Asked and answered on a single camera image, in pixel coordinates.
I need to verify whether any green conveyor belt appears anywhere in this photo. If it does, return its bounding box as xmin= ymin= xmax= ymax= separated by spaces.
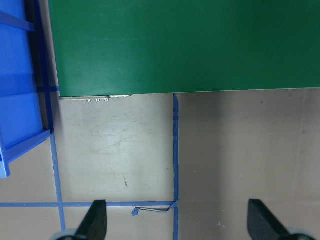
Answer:
xmin=48 ymin=0 xmax=320 ymax=99

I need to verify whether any blue left storage bin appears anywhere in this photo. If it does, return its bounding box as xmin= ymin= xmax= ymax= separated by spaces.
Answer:
xmin=0 ymin=0 xmax=50 ymax=179

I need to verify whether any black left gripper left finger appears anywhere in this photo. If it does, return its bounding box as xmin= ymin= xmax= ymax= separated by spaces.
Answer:
xmin=74 ymin=200 xmax=108 ymax=240

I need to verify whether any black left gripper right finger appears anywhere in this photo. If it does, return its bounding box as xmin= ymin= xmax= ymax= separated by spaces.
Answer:
xmin=247 ymin=199 xmax=298 ymax=240

